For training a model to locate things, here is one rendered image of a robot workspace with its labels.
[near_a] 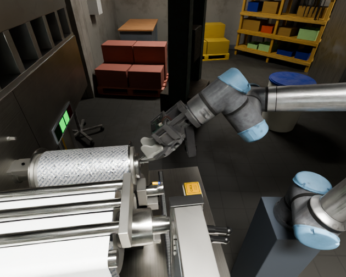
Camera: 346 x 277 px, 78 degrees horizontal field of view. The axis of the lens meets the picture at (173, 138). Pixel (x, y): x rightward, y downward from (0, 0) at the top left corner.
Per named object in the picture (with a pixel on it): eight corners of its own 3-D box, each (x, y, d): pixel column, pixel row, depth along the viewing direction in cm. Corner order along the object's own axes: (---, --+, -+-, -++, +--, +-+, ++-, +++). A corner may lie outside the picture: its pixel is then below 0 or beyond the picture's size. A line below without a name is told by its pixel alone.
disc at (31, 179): (43, 211, 59) (22, 171, 51) (41, 211, 59) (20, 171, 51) (60, 175, 71) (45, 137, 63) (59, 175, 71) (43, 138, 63)
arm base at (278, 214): (302, 201, 95) (311, 187, 89) (320, 233, 83) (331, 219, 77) (268, 200, 95) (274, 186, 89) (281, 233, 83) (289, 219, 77)
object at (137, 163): (138, 161, 59) (138, 148, 65) (130, 161, 59) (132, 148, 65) (140, 182, 62) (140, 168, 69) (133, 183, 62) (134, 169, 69)
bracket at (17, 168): (31, 174, 58) (27, 169, 56) (7, 176, 57) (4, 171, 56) (37, 161, 61) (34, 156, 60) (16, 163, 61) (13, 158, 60)
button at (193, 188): (201, 196, 97) (201, 193, 96) (186, 198, 97) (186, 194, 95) (197, 184, 103) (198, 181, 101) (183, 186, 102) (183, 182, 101)
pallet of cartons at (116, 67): (109, 77, 451) (102, 39, 406) (169, 78, 449) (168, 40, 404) (96, 97, 379) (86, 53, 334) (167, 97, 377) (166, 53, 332)
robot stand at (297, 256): (257, 276, 151) (305, 197, 97) (267, 311, 135) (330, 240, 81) (229, 276, 152) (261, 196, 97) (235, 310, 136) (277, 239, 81)
